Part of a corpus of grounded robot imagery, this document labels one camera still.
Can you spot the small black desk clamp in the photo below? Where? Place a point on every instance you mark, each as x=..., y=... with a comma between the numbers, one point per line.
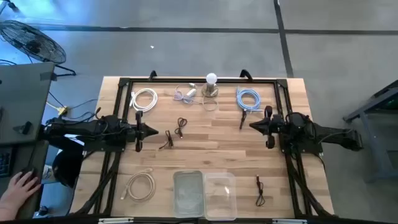
x=23, y=128

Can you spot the black floor fan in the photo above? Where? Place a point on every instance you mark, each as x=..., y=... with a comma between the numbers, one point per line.
x=32, y=43

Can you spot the left clear plastic container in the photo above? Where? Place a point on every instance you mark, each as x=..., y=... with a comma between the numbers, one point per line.
x=188, y=193

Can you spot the black aluminium frame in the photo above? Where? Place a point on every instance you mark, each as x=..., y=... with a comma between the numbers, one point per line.
x=202, y=80

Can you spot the silver aluminium bar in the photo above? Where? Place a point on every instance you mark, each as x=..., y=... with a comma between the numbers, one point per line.
x=115, y=220
x=289, y=221

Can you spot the black office chair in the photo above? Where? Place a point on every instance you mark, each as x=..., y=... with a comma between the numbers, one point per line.
x=66, y=168

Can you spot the grey desk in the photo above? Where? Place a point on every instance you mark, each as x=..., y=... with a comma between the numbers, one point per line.
x=25, y=93

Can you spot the black chair base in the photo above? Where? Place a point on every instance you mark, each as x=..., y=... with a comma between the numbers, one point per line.
x=11, y=5

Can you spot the clear plastic bin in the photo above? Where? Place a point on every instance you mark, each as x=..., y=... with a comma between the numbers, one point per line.
x=219, y=199

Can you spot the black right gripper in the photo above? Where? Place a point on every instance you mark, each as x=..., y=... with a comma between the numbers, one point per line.
x=273, y=126

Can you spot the grey tape strip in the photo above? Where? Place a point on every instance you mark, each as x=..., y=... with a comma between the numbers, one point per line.
x=48, y=76

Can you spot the person's forearm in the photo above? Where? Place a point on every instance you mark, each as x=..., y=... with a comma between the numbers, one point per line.
x=6, y=214

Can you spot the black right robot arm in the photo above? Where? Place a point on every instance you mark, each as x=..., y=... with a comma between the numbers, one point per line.
x=329, y=135

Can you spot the white paper sheet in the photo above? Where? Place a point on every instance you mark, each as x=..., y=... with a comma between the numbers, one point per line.
x=76, y=140

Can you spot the white bulb table lamp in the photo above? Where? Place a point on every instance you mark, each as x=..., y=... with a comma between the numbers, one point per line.
x=211, y=78

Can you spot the blue-grey metal table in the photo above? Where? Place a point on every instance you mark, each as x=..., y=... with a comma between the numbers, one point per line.
x=370, y=124

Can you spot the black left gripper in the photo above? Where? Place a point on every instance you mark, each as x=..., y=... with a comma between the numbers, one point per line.
x=139, y=132

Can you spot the black keyboard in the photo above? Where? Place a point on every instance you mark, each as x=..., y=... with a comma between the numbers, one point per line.
x=4, y=161

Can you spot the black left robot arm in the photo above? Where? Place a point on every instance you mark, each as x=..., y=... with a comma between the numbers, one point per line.
x=93, y=127

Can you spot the person's hand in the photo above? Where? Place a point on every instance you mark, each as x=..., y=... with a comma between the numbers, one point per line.
x=17, y=193

